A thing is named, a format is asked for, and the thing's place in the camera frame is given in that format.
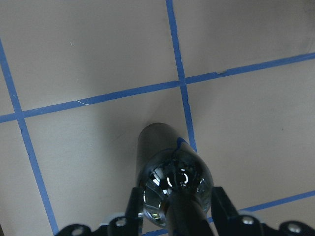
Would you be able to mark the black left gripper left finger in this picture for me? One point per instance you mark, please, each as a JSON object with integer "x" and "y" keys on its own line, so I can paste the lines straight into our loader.
{"x": 134, "y": 213}

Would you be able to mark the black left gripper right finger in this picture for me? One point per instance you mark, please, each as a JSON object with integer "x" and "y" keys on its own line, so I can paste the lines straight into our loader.
{"x": 223, "y": 212}

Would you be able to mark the dark wine bottle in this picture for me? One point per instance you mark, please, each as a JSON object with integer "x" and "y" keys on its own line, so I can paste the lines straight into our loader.
{"x": 177, "y": 184}

